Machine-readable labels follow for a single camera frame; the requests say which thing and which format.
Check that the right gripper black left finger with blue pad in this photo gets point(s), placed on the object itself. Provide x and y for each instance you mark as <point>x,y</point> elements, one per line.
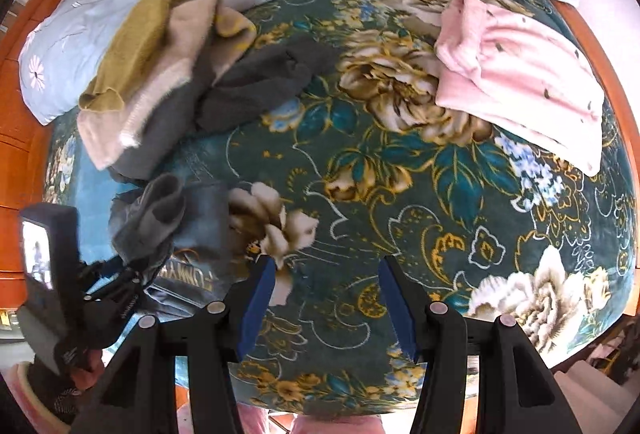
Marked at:
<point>222,333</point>

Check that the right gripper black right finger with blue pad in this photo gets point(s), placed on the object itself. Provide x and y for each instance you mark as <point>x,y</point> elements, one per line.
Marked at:
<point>433,334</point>

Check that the grey sweatshirt with gold print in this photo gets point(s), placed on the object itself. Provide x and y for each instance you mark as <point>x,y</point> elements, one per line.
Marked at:
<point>177,238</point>

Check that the person's left hand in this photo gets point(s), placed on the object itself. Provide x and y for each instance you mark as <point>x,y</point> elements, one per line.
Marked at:
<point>85,377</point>

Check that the teal floral bed blanket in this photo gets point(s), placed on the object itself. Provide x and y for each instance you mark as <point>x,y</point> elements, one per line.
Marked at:
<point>362,164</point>

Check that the dark grey garment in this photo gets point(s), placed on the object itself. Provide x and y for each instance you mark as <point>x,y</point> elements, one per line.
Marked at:
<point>263,80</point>

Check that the pink folded garment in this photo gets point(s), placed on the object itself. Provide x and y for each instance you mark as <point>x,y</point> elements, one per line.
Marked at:
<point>513,71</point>

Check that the mustard yellow knit sweater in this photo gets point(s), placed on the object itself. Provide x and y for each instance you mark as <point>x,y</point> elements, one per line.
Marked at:
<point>129,57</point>

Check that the beige and grey fuzzy sweater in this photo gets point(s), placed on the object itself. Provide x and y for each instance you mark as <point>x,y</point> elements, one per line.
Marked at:
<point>206,29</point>

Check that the orange wooden bed frame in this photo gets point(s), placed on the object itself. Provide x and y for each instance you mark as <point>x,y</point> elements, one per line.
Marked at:
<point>24,148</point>

